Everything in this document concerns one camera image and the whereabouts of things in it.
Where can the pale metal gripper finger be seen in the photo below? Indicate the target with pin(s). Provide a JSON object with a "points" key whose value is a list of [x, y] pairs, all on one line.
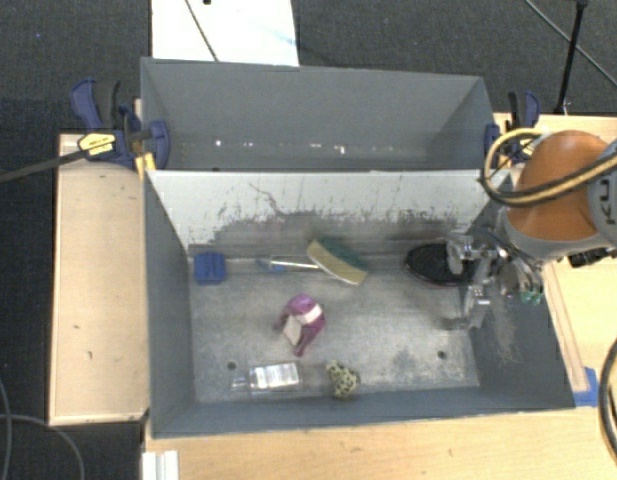
{"points": [[482, 313], [469, 304]]}

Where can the black round dish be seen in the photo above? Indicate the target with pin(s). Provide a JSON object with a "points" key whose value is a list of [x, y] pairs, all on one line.
{"points": [[428, 263]]}

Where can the yellow and green sponge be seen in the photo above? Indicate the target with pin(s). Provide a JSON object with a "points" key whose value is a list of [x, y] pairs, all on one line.
{"points": [[340, 263]]}

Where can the yellow spotted toy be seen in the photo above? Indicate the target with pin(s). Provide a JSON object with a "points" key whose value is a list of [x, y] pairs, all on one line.
{"points": [[343, 379]]}

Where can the purple toy with white label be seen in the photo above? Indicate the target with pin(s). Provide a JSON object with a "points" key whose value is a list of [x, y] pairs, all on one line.
{"points": [[304, 320]]}

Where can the clear tube with blue end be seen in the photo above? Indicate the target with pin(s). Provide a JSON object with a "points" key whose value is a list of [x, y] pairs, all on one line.
{"points": [[288, 265]]}

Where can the clear plastic bottle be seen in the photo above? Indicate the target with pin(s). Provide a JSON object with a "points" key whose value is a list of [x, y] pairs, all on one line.
{"points": [[273, 377]]}

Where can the grey metal bin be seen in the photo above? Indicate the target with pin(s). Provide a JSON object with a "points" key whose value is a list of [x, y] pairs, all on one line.
{"points": [[308, 118]]}

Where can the small blue block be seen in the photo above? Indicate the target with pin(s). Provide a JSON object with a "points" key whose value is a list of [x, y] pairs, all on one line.
{"points": [[209, 267]]}

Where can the pale wood board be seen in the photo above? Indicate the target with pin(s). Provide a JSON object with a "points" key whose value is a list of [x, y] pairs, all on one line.
{"points": [[100, 288]]}

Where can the black cylinder on white bracket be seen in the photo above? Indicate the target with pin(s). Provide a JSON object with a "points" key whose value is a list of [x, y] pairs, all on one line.
{"points": [[593, 258]]}

